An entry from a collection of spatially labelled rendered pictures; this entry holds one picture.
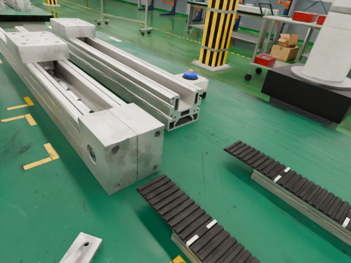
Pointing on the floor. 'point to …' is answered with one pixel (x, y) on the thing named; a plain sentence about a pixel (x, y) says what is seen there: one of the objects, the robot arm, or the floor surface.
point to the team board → (126, 19)
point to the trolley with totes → (302, 20)
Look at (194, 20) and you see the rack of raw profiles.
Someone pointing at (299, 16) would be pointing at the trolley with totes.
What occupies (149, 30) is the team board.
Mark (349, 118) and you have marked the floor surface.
